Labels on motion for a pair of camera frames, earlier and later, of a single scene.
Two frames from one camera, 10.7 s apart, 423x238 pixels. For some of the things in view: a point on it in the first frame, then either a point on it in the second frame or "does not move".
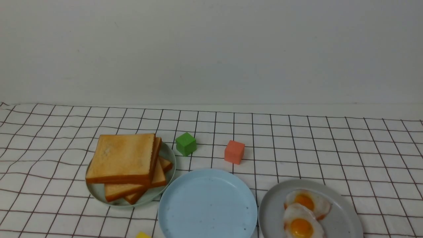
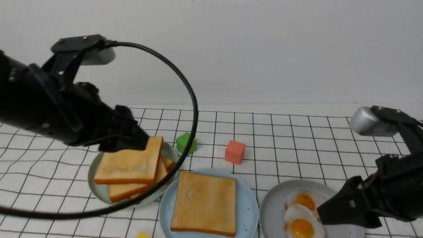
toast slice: x=122 y=159 → x=204 y=203
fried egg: x=299 y=222 does not move
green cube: x=186 y=144 does not move
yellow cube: x=141 y=234 does not move
